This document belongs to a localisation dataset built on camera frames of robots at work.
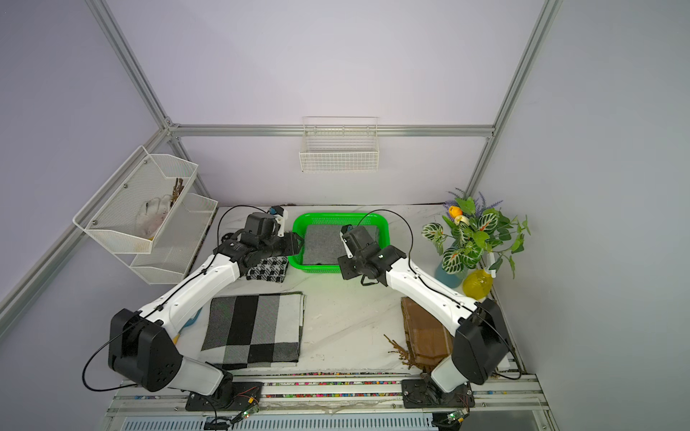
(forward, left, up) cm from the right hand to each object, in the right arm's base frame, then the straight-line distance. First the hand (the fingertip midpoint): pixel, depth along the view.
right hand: (351, 266), depth 83 cm
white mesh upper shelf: (+9, +63, +17) cm, 66 cm away
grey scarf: (+16, +11, -10) cm, 22 cm away
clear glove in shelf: (+10, +59, +15) cm, 62 cm away
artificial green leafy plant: (-1, -33, +18) cm, 38 cm away
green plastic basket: (+26, +20, -7) cm, 34 cm away
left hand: (+6, +17, +4) cm, 19 cm away
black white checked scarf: (-15, +31, -13) cm, 37 cm away
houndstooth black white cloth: (+6, +29, -11) cm, 32 cm away
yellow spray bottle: (+1, -46, -15) cm, 48 cm away
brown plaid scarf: (-19, -24, -14) cm, 33 cm away
